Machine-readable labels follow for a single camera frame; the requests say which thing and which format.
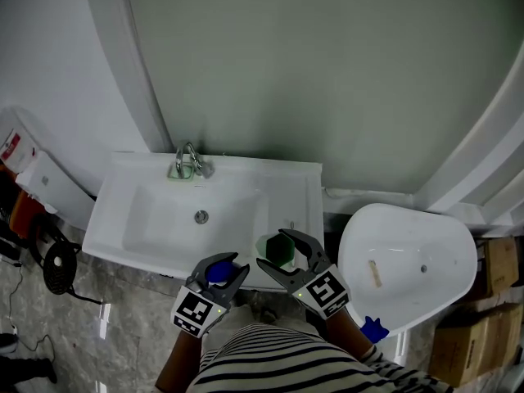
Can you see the person's striped shirt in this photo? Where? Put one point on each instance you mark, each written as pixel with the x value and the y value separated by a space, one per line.
pixel 286 362

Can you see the person's left forearm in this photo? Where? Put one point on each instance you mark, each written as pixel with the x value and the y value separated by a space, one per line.
pixel 180 362

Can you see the small cardboard box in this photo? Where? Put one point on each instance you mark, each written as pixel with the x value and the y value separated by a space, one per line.
pixel 501 266

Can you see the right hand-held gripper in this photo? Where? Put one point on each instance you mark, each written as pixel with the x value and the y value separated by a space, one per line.
pixel 325 291

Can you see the person's right forearm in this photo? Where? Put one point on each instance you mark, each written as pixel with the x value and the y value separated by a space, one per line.
pixel 348 336

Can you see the chrome sink drain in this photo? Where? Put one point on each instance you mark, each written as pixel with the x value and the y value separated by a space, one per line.
pixel 201 217

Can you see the black floor object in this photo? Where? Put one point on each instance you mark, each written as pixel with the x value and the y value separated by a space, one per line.
pixel 24 377

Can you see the green hexagonal cup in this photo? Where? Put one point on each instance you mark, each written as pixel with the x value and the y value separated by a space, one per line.
pixel 278 250

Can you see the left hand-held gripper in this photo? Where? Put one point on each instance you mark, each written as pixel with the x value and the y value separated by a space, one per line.
pixel 194 311

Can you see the chrome faucet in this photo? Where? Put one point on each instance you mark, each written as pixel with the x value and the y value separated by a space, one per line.
pixel 184 154

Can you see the large cardboard box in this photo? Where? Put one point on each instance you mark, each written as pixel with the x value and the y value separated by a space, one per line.
pixel 471 346

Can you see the wooden stick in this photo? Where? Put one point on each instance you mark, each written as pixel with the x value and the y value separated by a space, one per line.
pixel 374 273

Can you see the small blue object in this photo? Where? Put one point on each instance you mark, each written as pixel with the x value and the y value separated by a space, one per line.
pixel 221 272

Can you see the white sink vanity cabinet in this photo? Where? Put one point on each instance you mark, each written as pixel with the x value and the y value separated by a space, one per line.
pixel 163 227

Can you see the black round floor fan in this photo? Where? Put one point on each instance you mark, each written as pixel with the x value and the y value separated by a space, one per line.
pixel 59 266

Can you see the blue cloth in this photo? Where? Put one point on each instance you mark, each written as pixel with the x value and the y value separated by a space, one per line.
pixel 374 330

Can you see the orange box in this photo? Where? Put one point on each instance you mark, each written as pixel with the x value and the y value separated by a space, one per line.
pixel 18 211

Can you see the white water dispenser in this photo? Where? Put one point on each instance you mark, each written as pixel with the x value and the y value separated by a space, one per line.
pixel 49 182

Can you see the white bathtub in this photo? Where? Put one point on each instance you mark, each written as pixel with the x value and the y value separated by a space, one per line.
pixel 409 244

